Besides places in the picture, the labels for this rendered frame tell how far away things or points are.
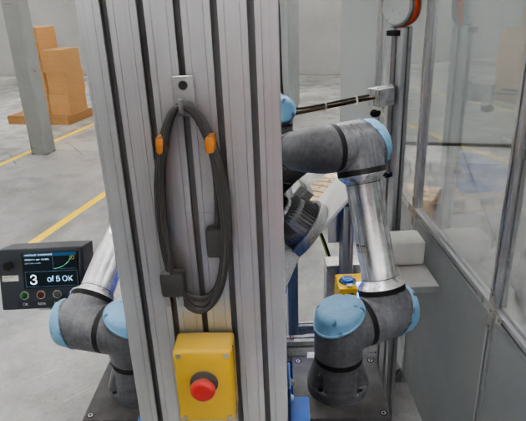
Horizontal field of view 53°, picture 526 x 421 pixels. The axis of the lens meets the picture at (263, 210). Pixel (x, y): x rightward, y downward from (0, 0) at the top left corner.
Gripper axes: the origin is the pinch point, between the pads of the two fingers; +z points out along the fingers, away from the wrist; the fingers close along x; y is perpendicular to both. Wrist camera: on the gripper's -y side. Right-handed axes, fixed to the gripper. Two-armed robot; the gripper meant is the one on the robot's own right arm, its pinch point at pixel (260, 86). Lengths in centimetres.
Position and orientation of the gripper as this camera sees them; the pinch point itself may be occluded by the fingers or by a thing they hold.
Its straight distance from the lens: 191.1
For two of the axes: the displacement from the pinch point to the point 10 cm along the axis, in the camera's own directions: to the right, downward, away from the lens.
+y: 0.4, 9.3, 3.7
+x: 9.8, -1.1, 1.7
